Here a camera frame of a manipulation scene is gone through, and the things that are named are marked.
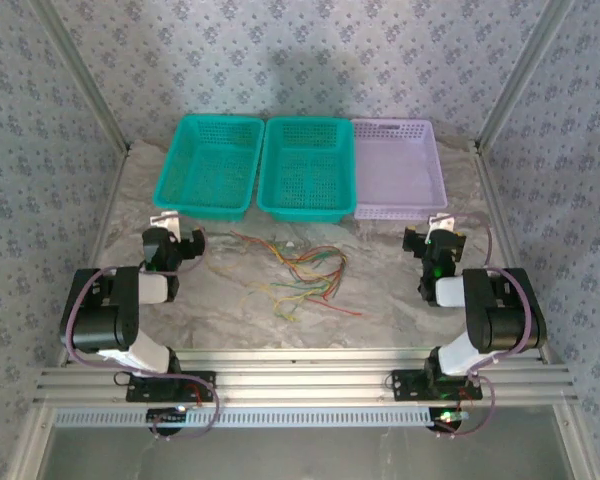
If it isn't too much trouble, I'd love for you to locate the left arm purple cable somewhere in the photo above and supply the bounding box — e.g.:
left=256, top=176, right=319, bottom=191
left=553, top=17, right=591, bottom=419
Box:
left=61, top=234, right=221, bottom=442

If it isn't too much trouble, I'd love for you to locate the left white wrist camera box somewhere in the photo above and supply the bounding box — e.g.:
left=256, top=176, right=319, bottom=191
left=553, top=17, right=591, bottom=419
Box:
left=148, top=211, right=181, bottom=242

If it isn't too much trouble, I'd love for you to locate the lilac perforated plastic basket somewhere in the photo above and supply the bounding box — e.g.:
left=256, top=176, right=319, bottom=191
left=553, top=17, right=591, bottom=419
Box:
left=350, top=118, right=449, bottom=222

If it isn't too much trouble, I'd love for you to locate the aluminium table side rail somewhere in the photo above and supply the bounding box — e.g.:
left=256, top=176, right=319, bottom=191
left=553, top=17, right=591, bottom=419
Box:
left=57, top=147, right=131, bottom=369
left=472, top=142, right=554, bottom=366

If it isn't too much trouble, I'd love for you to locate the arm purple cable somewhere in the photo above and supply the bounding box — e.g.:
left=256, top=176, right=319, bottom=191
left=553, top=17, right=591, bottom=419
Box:
left=61, top=234, right=221, bottom=442
left=437, top=212, right=544, bottom=441

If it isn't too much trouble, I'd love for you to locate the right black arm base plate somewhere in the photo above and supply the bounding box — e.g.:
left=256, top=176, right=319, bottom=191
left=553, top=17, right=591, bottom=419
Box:
left=391, top=368, right=484, bottom=402

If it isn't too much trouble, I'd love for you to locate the aluminium frame post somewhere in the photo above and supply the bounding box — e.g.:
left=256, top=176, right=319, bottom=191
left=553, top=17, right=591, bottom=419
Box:
left=474, top=0, right=576, bottom=154
left=29, top=0, right=132, bottom=154

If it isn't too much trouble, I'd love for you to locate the small controller circuit board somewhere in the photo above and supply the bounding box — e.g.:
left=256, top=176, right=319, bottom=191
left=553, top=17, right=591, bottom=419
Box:
left=431, top=407, right=470, bottom=435
left=146, top=405, right=190, bottom=437

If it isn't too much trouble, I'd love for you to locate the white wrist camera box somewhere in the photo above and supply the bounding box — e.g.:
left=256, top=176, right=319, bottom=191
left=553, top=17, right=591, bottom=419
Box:
left=427, top=213, right=455, bottom=235
left=148, top=211, right=181, bottom=242

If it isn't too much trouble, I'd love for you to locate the aluminium lower frame leg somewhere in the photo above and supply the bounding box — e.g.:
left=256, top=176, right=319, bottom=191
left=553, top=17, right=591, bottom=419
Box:
left=552, top=403, right=600, bottom=480
left=7, top=405, right=56, bottom=480

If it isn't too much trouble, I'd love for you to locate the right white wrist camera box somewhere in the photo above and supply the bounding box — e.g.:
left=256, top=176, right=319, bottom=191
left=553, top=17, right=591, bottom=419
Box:
left=427, top=213, right=455, bottom=235

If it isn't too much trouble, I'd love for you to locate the grey slotted cable duct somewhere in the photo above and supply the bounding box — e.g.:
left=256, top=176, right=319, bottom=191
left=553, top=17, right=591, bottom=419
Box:
left=53, top=407, right=461, bottom=430

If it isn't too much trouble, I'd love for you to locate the teal perforated plastic basket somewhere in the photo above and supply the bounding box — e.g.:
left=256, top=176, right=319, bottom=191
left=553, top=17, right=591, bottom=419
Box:
left=152, top=114, right=266, bottom=224
left=255, top=116, right=358, bottom=225

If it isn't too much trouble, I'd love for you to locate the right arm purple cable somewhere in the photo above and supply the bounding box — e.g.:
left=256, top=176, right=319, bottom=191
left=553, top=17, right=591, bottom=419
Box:
left=437, top=212, right=544, bottom=441

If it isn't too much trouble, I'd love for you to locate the aluminium mounting rail beam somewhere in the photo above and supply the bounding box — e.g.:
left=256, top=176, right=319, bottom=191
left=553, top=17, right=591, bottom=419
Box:
left=32, top=347, right=580, bottom=407

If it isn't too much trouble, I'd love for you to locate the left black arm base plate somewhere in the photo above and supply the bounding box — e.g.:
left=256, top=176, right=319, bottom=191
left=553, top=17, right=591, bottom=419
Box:
left=125, top=369, right=217, bottom=404

